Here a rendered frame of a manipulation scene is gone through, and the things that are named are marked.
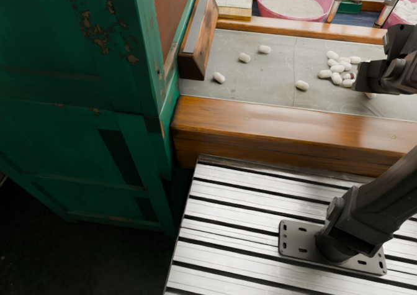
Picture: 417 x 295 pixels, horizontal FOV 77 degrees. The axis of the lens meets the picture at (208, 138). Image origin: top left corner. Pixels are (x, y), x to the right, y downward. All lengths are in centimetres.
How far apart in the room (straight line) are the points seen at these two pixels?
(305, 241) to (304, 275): 6
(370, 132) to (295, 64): 28
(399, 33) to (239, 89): 34
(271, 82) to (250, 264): 44
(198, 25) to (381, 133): 48
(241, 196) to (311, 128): 21
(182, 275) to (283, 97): 46
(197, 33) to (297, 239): 49
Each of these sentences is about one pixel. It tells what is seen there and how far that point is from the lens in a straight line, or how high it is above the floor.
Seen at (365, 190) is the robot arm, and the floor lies 85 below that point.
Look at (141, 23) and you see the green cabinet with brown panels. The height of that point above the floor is 102.
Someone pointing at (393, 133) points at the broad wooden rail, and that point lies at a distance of 70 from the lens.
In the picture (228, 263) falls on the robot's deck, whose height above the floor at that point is 67.
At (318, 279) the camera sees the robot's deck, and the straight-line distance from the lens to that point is 59.
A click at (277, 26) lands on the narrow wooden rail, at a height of 76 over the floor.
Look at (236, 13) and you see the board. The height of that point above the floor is 78.
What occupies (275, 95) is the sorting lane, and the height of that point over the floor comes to 74.
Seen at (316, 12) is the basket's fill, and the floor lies 73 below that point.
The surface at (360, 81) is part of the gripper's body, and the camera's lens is 70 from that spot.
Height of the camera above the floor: 121
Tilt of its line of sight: 55 degrees down
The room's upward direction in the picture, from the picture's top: 2 degrees clockwise
